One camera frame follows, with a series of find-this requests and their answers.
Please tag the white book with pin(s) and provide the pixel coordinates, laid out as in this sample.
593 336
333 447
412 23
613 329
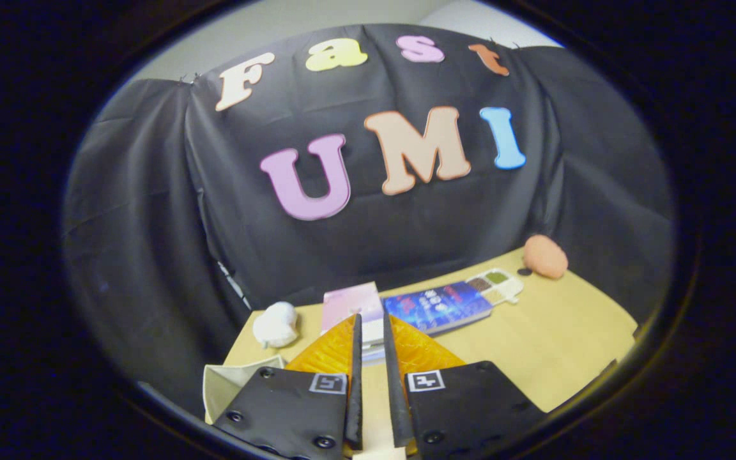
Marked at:
373 342

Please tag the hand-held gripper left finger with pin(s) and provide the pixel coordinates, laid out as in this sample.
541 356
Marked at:
285 409

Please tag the orange sponge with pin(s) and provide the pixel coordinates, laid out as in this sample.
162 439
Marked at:
545 257

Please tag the blue cover book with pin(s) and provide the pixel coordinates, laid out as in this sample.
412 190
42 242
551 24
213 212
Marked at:
441 306

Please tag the black backdrop cloth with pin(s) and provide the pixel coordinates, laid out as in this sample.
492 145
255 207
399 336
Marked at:
406 236

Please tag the white compartment tray with grains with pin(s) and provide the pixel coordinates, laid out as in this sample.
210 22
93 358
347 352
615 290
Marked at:
499 284

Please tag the pale blue book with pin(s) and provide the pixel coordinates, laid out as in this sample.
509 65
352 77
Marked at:
373 355

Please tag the white plush toy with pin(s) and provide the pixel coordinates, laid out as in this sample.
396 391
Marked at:
275 326

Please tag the grey fabric storage box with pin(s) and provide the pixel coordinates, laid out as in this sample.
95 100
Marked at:
224 383

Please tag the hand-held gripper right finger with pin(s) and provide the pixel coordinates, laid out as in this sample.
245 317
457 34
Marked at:
464 402

